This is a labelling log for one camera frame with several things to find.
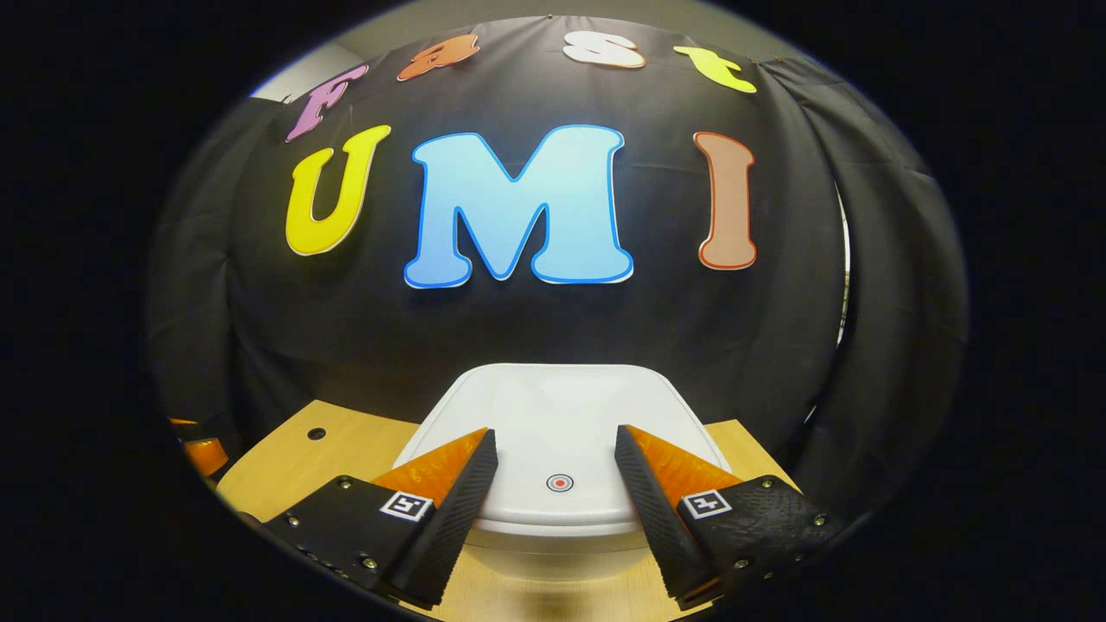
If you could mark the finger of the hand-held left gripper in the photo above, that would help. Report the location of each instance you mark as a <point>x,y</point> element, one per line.
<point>207,456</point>
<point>184,423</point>

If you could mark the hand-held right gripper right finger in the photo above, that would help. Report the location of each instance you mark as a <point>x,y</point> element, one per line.
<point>657,527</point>

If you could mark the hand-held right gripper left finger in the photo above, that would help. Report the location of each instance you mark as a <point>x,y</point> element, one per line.
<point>454,527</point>

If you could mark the wooden desktop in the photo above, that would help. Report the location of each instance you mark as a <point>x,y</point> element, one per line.
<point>285,466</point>

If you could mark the white desktop garbage bin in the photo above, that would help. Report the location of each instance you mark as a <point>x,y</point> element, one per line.
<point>553,415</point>

